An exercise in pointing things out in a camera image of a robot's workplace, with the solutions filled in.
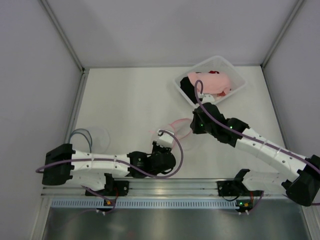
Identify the pink trimmed mesh laundry bag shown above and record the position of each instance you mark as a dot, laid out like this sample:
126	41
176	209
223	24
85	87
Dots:
182	131

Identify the aluminium mounting rail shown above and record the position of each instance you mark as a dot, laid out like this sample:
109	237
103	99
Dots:
164	186

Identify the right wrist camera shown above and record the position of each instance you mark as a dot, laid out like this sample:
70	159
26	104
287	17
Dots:
208	98

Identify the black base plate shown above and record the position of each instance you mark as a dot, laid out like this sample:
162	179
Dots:
115	188
230	188

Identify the red garment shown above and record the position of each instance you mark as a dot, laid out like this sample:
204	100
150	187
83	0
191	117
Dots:
213	72

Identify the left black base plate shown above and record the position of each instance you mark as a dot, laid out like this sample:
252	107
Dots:
115	188

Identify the white plastic basket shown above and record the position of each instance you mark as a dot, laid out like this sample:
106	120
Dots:
215	63

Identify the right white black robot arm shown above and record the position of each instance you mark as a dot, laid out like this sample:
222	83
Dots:
297	176

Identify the perforated white cable duct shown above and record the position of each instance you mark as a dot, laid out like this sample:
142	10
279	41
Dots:
144	203

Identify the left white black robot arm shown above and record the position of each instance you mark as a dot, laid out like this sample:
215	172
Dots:
65	165

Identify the pink bra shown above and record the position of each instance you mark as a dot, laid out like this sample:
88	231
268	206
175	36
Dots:
214	84

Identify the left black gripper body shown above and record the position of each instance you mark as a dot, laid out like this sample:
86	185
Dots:
155	147

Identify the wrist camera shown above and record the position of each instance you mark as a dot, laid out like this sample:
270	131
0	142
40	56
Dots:
208	98
164	138

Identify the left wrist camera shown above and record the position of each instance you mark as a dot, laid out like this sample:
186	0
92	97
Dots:
164	138

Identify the black garment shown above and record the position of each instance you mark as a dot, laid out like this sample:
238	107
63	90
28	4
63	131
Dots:
188	89

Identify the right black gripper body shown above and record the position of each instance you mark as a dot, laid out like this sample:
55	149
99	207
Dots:
198	113

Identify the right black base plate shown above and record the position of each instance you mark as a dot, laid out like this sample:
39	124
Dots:
230	188

